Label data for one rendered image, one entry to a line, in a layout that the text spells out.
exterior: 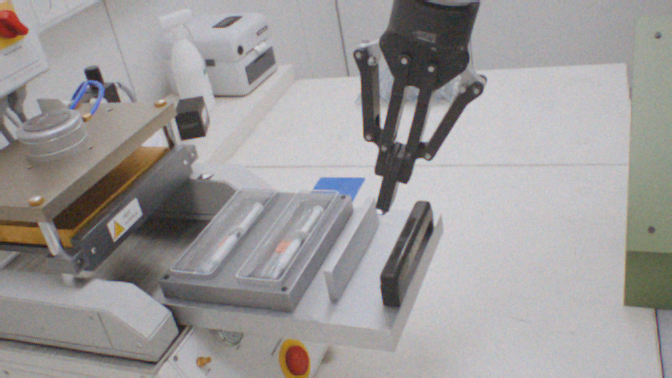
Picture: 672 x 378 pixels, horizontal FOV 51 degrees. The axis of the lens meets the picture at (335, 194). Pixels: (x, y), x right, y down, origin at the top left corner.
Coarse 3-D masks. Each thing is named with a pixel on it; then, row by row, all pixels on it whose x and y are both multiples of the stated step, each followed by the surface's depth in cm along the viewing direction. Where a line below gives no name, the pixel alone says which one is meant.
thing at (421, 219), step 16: (416, 208) 82; (416, 224) 79; (432, 224) 84; (400, 240) 77; (416, 240) 78; (400, 256) 74; (384, 272) 72; (400, 272) 73; (384, 288) 73; (400, 288) 73; (384, 304) 74; (400, 304) 73
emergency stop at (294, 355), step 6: (288, 348) 95; (294, 348) 95; (300, 348) 96; (288, 354) 94; (294, 354) 94; (300, 354) 95; (306, 354) 96; (288, 360) 94; (294, 360) 94; (300, 360) 95; (306, 360) 96; (288, 366) 94; (294, 366) 94; (300, 366) 95; (306, 366) 95; (294, 372) 94; (300, 372) 94
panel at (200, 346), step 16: (192, 336) 83; (208, 336) 85; (256, 336) 91; (272, 336) 94; (176, 352) 81; (192, 352) 83; (208, 352) 84; (224, 352) 86; (240, 352) 88; (256, 352) 90; (272, 352) 93; (320, 352) 100; (176, 368) 80; (192, 368) 82; (208, 368) 84; (224, 368) 85; (240, 368) 87; (256, 368) 90; (272, 368) 92
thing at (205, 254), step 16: (240, 192) 94; (256, 192) 93; (272, 192) 92; (224, 208) 91; (240, 208) 90; (256, 208) 89; (224, 224) 87; (240, 224) 87; (208, 240) 85; (224, 240) 84; (192, 256) 82; (208, 256) 82; (208, 272) 79
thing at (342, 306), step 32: (352, 224) 81; (384, 224) 87; (352, 256) 80; (384, 256) 82; (416, 256) 81; (160, 288) 84; (320, 288) 79; (352, 288) 78; (416, 288) 79; (192, 320) 81; (224, 320) 79; (256, 320) 77; (288, 320) 75; (320, 320) 74; (352, 320) 73; (384, 320) 72
